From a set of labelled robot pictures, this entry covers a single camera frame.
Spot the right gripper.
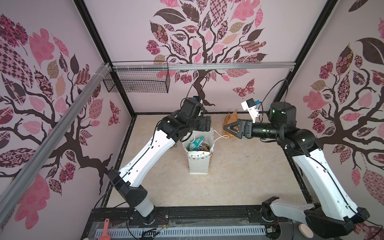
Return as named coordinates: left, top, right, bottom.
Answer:
left=222, top=119, right=281, bottom=141

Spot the orange snack packet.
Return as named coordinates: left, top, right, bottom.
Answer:
left=222, top=110, right=238, bottom=138

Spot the white patterned paper bag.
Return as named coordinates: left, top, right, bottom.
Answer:
left=183, top=128, right=229, bottom=175

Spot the yellow snack packet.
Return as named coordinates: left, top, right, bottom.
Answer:
left=201, top=143, right=211, bottom=152

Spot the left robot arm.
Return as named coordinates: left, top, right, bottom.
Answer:
left=108, top=98, right=212, bottom=222

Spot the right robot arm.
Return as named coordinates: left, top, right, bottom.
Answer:
left=223, top=100, right=370, bottom=239

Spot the teal snack packet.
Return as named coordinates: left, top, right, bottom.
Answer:
left=189, top=136, right=204, bottom=152

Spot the round beige pad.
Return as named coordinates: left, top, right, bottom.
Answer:
left=298, top=224, right=314, bottom=239

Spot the pink plastic scoop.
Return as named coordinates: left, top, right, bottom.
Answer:
left=98, top=219, right=111, bottom=240

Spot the black wire basket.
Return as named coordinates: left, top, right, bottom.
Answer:
left=103, top=60, right=171, bottom=93

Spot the back aluminium rail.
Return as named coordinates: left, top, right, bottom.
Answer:
left=113, top=62, right=296, bottom=71

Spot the aluminium rail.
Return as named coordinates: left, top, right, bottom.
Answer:
left=113, top=62, right=296, bottom=71
left=1, top=63, right=111, bottom=224

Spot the white slotted cable duct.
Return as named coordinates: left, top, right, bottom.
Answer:
left=107, top=226, right=267, bottom=240

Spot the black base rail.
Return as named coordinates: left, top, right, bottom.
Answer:
left=80, top=204, right=340, bottom=240

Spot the left aluminium rail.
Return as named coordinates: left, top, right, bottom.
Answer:
left=1, top=63, right=111, bottom=224

